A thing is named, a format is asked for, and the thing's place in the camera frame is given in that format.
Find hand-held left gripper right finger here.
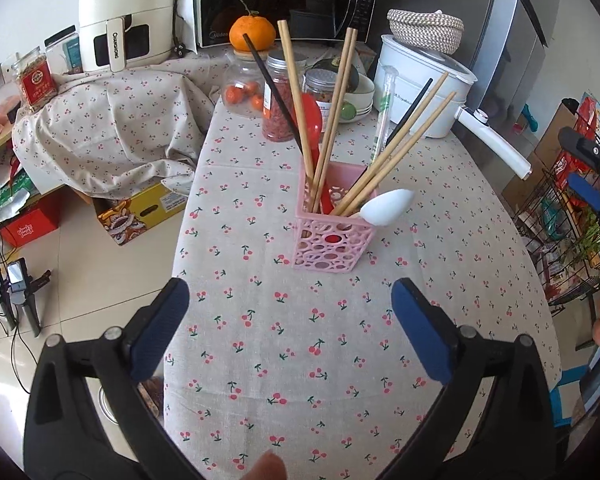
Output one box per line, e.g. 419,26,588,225
377,277,557,480

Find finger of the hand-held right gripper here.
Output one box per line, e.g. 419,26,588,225
567,172,600,222
557,127,600,171

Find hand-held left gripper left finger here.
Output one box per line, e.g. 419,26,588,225
22,277,216,480

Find pink perforated utensil holder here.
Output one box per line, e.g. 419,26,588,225
292,161,379,273

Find white ceramic spoon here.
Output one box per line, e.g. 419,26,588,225
360,189,415,227

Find wooden chopstick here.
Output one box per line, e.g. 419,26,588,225
277,20,316,186
317,29,359,202
337,72,450,208
345,91,457,216
312,27,355,198

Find disposable chopsticks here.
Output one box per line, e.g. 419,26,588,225
372,66,398,166

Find red plastic spoon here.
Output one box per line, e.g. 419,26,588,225
300,92,347,213

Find person's left hand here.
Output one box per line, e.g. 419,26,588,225
237,450,287,480

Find brown cardboard box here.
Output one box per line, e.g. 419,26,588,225
532,100,588,171

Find cherry print tablecloth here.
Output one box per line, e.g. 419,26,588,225
162,42,563,480

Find grey refrigerator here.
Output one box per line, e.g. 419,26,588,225
467,0,556,196

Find yellow printed cardboard box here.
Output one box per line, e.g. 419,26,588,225
92,182,188,247

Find white electric cooking pot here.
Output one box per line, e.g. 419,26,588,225
373,34,533,179

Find red cardboard box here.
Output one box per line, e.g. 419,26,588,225
0,205,61,248

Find black chopstick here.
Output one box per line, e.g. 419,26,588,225
242,33,306,155
384,77,435,148

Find green packet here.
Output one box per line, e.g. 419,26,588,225
0,170,37,217

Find crumpled cherry print cloth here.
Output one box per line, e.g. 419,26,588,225
12,55,217,200

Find stacked white bowls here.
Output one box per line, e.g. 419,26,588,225
345,71,377,117

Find jar of red goji berries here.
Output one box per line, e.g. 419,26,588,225
261,51,307,142

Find glass jar of small tomatoes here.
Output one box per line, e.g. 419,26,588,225
221,49,271,118

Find white label spice jar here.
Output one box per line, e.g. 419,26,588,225
302,69,348,113

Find jar with red label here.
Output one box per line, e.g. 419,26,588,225
11,47,58,111

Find clear box with teal label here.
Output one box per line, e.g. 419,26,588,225
44,25,83,73

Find orange tangerine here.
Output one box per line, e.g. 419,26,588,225
229,0,277,52

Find cream air fryer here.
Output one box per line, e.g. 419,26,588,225
77,0,174,73

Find black wire rack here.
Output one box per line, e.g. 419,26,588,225
510,130,600,313

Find woven rope basket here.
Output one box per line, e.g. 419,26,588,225
386,8,465,56

